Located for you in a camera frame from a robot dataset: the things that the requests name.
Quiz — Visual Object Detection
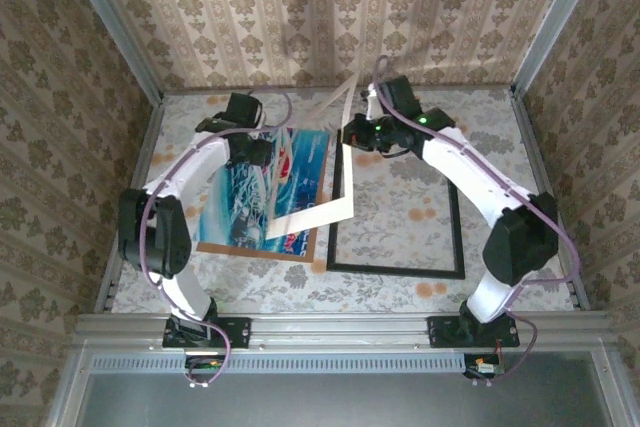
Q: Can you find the blue printed photo sheet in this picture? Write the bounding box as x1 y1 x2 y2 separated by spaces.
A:
197 127 332 256

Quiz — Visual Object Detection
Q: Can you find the black picture frame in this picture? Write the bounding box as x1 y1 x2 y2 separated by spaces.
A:
326 129 467 282

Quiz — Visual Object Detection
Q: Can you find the brown backing board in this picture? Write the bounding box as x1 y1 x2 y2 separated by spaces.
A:
196 241 319 264

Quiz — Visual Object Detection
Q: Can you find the floral patterned table cover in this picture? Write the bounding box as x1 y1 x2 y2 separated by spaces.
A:
110 89 577 316

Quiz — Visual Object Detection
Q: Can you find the right small circuit board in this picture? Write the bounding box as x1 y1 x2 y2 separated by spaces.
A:
463 352 504 381

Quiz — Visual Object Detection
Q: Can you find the small circuit board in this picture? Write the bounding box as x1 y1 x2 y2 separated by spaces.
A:
184 354 226 382
463 352 504 381

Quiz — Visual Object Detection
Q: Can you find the left small circuit board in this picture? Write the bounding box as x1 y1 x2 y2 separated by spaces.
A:
184 354 226 382

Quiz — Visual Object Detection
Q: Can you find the grey metal sheet panel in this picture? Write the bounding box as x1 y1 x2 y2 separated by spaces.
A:
77 371 614 427

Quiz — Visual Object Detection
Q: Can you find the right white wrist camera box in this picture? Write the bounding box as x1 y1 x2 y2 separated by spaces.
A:
366 82 382 122

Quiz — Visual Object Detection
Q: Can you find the left aluminium table side rail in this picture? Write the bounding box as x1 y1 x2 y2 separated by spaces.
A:
93 94 169 313

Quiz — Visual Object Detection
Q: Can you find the aluminium table side rail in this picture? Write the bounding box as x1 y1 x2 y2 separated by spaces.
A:
93 94 169 313
510 91 592 312

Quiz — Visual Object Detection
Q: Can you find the right aluminium table side rail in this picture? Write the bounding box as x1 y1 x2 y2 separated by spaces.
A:
510 91 592 312

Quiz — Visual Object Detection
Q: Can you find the left aluminium corner post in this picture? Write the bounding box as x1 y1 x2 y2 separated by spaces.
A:
58 0 166 103

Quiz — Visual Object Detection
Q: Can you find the aluminium corner post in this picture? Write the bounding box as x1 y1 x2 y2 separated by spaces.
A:
509 0 612 98
58 0 166 103

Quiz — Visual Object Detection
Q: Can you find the right aluminium corner post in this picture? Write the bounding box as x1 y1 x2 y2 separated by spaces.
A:
509 0 612 98

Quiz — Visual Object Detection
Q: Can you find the long aluminium mounting rail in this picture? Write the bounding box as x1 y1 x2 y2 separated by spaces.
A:
74 310 614 354

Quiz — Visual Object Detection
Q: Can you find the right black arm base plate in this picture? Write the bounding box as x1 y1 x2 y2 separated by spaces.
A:
427 315 521 350

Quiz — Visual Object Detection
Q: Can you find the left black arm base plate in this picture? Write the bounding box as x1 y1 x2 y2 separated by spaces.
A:
162 316 251 350

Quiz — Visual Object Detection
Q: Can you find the grey slotted cable duct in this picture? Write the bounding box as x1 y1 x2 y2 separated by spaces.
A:
89 351 469 374

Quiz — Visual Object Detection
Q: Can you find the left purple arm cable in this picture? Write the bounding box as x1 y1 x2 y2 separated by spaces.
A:
139 89 295 389

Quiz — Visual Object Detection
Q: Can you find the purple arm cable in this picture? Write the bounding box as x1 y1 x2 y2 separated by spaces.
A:
139 89 295 389
372 54 583 388

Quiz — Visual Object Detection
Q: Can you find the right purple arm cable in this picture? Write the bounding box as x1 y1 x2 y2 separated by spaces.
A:
372 54 583 388

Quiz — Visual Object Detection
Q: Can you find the aluminium lower frame bar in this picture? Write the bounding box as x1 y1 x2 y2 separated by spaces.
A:
47 341 96 427
593 346 632 427

